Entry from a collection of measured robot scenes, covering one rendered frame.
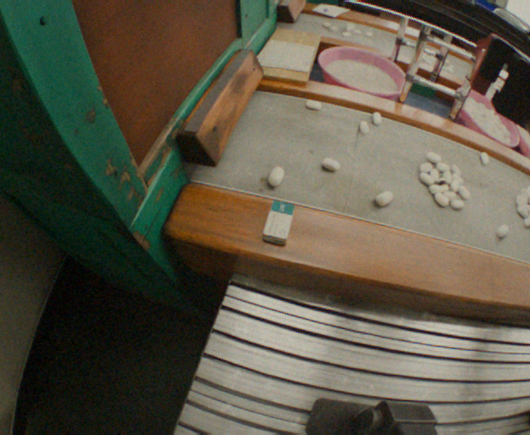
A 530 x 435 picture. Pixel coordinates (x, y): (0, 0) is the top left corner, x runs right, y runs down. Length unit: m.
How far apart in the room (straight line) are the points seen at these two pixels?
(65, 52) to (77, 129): 0.08
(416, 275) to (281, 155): 0.33
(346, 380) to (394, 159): 0.44
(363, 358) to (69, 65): 0.55
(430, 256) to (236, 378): 0.37
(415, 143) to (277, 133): 0.32
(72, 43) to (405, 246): 0.50
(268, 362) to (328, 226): 0.24
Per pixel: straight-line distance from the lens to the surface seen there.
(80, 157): 0.29
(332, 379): 0.49
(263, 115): 0.64
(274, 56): 0.80
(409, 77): 0.72
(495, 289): 0.57
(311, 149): 0.57
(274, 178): 0.49
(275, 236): 0.40
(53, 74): 0.26
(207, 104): 0.48
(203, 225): 0.44
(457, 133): 0.77
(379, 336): 0.52
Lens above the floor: 1.15
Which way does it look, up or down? 60 degrees down
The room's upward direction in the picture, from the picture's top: straight up
